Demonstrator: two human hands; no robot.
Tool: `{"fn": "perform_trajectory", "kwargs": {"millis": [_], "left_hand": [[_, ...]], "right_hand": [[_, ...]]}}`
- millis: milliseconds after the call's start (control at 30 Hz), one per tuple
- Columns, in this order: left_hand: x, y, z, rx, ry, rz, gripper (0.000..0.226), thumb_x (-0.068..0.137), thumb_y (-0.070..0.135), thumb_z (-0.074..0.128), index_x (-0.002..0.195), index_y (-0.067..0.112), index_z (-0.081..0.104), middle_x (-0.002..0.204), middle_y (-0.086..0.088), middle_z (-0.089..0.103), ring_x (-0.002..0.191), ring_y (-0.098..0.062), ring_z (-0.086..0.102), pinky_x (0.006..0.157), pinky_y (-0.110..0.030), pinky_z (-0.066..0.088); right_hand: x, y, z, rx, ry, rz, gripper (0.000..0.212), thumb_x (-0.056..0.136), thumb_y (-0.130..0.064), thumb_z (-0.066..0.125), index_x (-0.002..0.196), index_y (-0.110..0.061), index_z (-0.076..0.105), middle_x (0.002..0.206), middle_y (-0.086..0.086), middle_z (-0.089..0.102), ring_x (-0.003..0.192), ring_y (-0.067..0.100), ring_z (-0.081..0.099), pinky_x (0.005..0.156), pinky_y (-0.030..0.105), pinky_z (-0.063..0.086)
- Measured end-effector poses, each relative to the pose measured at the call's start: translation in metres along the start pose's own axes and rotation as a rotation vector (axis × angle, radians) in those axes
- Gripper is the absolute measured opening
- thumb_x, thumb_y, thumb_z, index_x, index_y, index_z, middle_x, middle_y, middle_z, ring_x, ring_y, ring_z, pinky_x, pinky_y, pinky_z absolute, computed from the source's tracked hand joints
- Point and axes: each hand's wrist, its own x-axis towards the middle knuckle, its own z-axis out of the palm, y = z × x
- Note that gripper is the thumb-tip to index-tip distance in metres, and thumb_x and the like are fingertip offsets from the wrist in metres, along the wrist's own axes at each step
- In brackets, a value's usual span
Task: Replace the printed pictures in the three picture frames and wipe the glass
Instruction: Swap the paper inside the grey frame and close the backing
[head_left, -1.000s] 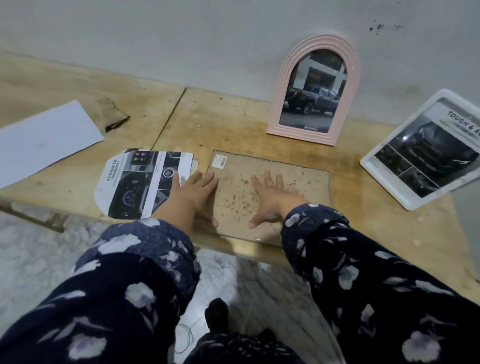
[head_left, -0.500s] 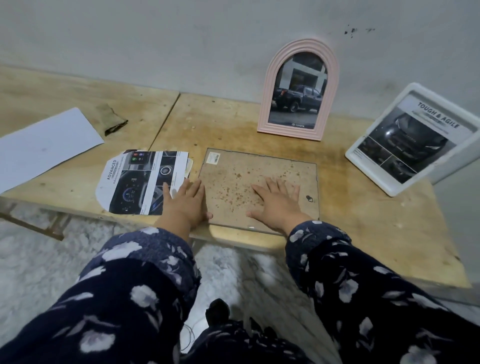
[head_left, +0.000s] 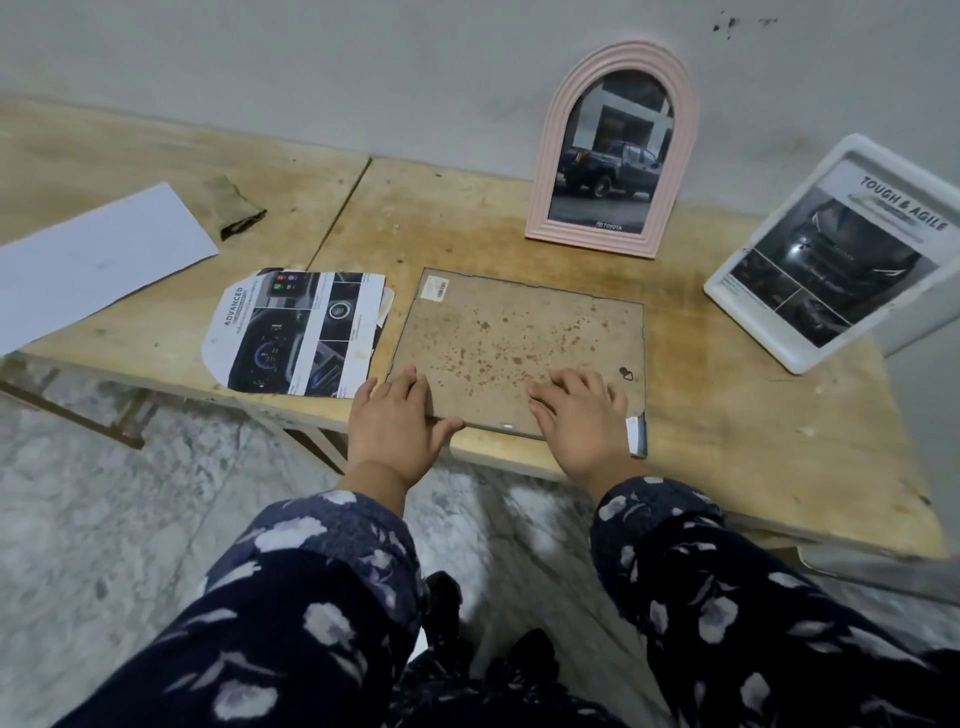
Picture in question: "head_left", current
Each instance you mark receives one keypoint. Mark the grey picture frame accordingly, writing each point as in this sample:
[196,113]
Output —
[636,439]

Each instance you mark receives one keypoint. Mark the person's right foot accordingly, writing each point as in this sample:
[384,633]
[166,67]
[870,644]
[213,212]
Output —
[529,652]

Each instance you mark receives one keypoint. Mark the arched car dashboard print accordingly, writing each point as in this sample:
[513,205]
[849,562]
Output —
[300,337]

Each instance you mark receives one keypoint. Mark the pink arched picture frame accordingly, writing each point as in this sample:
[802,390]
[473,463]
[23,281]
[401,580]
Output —
[622,52]

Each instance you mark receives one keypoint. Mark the person's left foot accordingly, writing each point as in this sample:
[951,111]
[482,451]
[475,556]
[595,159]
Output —
[444,600]

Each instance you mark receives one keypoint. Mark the white picture frame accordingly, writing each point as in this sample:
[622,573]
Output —
[825,262]

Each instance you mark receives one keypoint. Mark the white logo print sheet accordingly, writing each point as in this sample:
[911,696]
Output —
[90,262]

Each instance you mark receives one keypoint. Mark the person's left forearm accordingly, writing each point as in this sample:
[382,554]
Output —
[300,622]

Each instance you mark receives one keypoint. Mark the person's right forearm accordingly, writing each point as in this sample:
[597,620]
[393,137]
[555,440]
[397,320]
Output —
[750,622]

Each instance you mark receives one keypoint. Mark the brown wiping cloth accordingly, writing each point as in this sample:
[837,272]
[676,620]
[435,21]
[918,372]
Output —
[236,210]

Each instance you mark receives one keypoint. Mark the person's foot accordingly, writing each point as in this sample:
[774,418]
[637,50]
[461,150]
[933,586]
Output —
[444,600]
[529,652]

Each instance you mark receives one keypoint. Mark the person's dark floral dress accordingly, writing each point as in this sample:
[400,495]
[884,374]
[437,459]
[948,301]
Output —
[480,705]

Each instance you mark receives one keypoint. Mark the person's left hand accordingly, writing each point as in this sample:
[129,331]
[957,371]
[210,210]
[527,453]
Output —
[397,435]

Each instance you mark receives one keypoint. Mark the person's right hand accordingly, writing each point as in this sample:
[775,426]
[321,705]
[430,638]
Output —
[585,427]

